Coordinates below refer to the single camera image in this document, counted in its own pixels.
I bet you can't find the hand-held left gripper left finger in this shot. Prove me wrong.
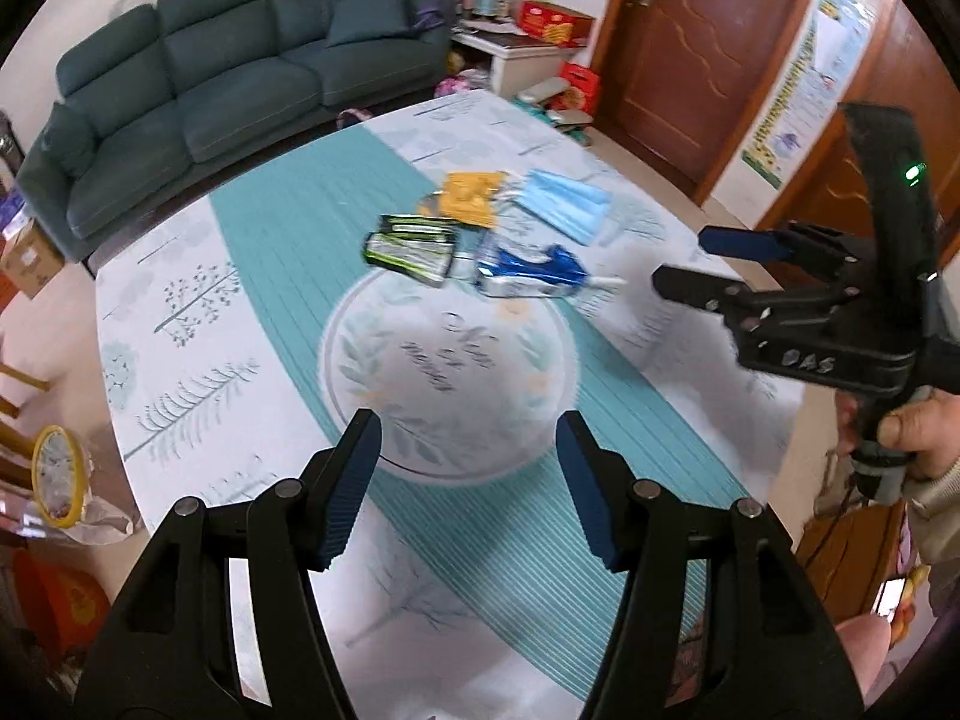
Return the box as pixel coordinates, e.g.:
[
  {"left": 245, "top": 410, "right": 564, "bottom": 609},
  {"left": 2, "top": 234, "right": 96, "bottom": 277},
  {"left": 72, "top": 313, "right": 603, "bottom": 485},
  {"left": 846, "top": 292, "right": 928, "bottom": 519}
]
[{"left": 73, "top": 409, "right": 383, "bottom": 720}]

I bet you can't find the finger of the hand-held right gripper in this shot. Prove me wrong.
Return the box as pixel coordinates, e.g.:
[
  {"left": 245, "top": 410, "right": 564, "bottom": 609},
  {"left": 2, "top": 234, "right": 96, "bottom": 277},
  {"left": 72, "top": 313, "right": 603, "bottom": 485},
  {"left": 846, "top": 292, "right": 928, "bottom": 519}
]
[
  {"left": 651, "top": 262, "right": 760, "bottom": 325},
  {"left": 697, "top": 222, "right": 867, "bottom": 265}
]

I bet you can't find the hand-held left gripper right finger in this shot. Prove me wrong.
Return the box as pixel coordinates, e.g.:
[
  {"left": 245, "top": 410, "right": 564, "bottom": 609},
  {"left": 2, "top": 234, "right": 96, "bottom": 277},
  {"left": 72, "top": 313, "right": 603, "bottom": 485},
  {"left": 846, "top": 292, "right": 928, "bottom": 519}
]
[{"left": 555, "top": 411, "right": 867, "bottom": 720}]

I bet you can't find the yellow rimmed trash bin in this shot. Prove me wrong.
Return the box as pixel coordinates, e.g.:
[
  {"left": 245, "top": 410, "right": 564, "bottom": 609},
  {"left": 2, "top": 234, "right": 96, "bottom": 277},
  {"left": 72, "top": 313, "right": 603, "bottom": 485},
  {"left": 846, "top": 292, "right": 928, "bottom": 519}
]
[{"left": 31, "top": 424, "right": 137, "bottom": 547}]

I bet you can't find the person's right forearm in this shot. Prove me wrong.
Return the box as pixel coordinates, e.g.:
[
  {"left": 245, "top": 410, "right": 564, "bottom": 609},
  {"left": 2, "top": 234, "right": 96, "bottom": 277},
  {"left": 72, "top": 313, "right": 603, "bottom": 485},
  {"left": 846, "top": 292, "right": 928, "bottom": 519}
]
[{"left": 903, "top": 456, "right": 960, "bottom": 610}]

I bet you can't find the person's right hand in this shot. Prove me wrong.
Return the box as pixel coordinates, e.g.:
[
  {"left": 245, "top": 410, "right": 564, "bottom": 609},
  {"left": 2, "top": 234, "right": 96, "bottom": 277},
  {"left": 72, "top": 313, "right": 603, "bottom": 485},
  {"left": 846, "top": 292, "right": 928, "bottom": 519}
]
[{"left": 836, "top": 388, "right": 960, "bottom": 482}]

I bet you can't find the brown wooden side door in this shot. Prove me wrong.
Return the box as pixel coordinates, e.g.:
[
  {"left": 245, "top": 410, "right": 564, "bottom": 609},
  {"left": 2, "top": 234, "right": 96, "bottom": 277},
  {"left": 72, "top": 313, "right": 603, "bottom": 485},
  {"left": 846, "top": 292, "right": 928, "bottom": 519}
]
[{"left": 750, "top": 0, "right": 960, "bottom": 275}]

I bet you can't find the blue face mask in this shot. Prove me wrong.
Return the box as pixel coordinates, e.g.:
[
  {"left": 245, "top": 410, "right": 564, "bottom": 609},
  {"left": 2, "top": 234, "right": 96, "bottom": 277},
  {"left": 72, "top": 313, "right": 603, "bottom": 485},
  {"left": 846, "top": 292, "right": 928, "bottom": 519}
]
[{"left": 514, "top": 169, "right": 613, "bottom": 247}]

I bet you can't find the blue white foil wrapper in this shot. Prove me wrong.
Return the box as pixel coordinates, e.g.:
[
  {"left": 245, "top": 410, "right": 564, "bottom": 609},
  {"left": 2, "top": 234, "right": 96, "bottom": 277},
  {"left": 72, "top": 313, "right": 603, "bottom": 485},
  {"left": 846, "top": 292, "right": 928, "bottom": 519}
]
[{"left": 474, "top": 241, "right": 628, "bottom": 300}]

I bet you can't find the teal white printed tablecloth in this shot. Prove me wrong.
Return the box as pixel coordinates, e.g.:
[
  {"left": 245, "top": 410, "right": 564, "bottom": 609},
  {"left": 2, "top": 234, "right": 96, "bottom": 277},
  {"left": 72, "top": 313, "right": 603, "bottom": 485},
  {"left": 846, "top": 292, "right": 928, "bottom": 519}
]
[{"left": 94, "top": 90, "right": 805, "bottom": 720}]

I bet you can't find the grey slipper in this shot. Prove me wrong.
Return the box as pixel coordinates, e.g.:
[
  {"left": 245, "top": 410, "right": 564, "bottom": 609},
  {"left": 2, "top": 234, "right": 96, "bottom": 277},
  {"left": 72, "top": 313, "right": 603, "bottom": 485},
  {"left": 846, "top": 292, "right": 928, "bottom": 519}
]
[
  {"left": 546, "top": 108, "right": 595, "bottom": 145},
  {"left": 516, "top": 78, "right": 572, "bottom": 104}
]

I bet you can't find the small red box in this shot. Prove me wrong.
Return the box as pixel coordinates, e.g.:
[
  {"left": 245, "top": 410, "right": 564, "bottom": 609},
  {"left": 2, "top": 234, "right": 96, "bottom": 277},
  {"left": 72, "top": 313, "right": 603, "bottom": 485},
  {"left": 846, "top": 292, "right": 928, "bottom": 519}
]
[{"left": 558, "top": 61, "right": 604, "bottom": 118}]

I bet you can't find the yellow snack wrapper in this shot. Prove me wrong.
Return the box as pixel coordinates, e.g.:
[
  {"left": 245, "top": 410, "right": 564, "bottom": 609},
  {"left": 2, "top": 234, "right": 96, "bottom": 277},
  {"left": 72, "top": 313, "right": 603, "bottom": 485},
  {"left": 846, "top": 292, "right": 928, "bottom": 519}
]
[{"left": 439, "top": 170, "right": 511, "bottom": 228}]

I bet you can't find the black green snack wrapper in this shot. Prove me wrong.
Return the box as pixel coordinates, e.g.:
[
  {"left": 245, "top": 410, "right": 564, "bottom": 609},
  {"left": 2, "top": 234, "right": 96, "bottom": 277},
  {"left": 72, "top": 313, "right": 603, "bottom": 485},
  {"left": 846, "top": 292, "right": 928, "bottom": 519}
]
[{"left": 363, "top": 214, "right": 460, "bottom": 286}]

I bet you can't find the white low cabinet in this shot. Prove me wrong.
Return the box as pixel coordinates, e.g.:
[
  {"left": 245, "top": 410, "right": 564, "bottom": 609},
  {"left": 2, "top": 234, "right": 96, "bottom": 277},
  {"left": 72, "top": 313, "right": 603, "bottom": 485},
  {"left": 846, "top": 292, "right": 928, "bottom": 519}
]
[{"left": 451, "top": 22, "right": 584, "bottom": 100}]

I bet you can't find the red yellow gift box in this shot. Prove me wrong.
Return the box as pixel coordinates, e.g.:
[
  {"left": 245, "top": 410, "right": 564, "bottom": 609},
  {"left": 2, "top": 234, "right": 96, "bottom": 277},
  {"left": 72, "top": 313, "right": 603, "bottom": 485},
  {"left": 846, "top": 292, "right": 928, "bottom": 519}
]
[{"left": 516, "top": 0, "right": 598, "bottom": 46}]

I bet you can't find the colourful round bag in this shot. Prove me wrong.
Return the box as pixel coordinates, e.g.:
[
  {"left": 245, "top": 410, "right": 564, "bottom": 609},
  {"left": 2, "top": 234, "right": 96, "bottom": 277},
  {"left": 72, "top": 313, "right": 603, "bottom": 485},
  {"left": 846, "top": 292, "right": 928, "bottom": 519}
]
[{"left": 438, "top": 70, "right": 490, "bottom": 100}]

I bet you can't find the orange red round container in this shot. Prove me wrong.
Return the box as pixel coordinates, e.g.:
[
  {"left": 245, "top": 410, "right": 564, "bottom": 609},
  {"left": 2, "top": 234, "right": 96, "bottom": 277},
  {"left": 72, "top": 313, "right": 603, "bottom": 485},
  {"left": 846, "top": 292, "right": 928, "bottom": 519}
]
[{"left": 13, "top": 550, "right": 115, "bottom": 662}]

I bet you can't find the wooden chair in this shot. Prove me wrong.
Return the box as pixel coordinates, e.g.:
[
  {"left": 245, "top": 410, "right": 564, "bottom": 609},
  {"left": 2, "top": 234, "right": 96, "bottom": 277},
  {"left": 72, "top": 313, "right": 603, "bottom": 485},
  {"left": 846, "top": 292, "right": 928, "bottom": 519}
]
[{"left": 0, "top": 361, "right": 53, "bottom": 490}]

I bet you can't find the brown cardboard box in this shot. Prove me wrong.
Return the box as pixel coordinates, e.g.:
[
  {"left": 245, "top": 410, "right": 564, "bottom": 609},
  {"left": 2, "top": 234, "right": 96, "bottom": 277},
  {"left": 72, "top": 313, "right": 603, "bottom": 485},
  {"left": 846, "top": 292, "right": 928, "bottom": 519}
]
[{"left": 0, "top": 220, "right": 68, "bottom": 300}]

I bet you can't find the purple bag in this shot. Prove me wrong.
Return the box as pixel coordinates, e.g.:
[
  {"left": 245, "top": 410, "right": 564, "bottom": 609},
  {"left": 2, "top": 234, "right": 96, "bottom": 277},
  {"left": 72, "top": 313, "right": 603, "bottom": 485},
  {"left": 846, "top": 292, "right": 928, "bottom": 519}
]
[{"left": 371, "top": 0, "right": 460, "bottom": 35}]

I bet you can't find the dark teal cushion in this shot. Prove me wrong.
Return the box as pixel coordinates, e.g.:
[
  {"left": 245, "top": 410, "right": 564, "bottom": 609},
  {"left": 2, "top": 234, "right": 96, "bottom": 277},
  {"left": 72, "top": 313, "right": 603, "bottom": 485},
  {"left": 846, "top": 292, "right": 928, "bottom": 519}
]
[{"left": 325, "top": 0, "right": 415, "bottom": 47}]

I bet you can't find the purple white package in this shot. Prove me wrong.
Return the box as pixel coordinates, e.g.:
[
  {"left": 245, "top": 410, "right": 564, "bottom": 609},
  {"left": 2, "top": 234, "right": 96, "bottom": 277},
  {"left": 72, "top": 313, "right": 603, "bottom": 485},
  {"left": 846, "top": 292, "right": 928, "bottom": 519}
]
[{"left": 0, "top": 190, "right": 32, "bottom": 239}]

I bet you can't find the dark teal sofa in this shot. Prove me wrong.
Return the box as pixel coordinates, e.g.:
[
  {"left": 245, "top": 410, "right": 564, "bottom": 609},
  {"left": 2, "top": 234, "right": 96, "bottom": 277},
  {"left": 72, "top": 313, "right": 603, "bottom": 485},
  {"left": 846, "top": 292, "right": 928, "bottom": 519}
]
[{"left": 16, "top": 0, "right": 458, "bottom": 260}]

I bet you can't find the colourful wall poster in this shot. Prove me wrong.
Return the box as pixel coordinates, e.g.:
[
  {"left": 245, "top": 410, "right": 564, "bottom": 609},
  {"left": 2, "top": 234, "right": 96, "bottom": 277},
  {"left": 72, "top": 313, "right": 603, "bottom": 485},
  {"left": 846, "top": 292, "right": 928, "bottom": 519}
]
[{"left": 740, "top": 0, "right": 879, "bottom": 193}]

